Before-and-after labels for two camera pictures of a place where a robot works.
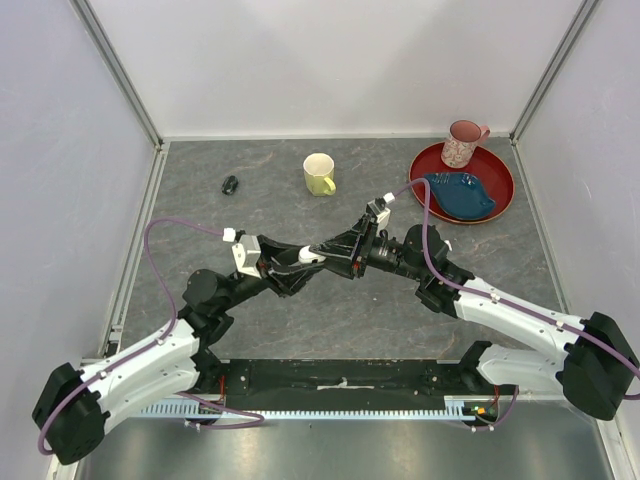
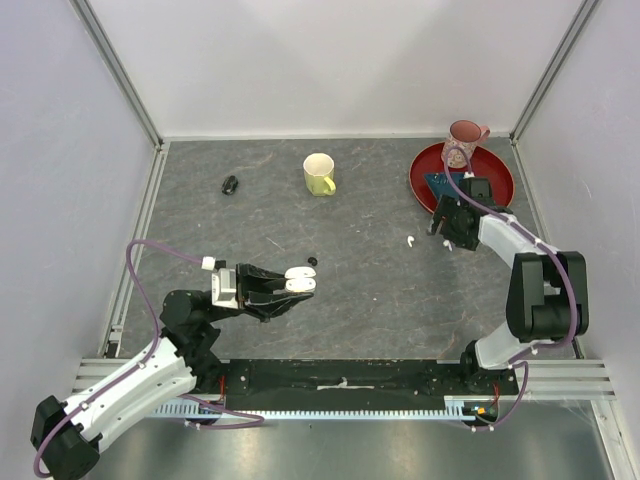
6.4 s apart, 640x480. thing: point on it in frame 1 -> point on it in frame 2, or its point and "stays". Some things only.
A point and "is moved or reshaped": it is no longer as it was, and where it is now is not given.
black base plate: (240, 384) stays
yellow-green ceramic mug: (319, 171) stays
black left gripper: (285, 278) -> (262, 302)
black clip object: (230, 185) stays
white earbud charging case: (305, 255) is moved or reshaped
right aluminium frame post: (584, 14) stays
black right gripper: (355, 242) -> (447, 206)
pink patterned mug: (464, 138) stays
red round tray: (495, 179) stays
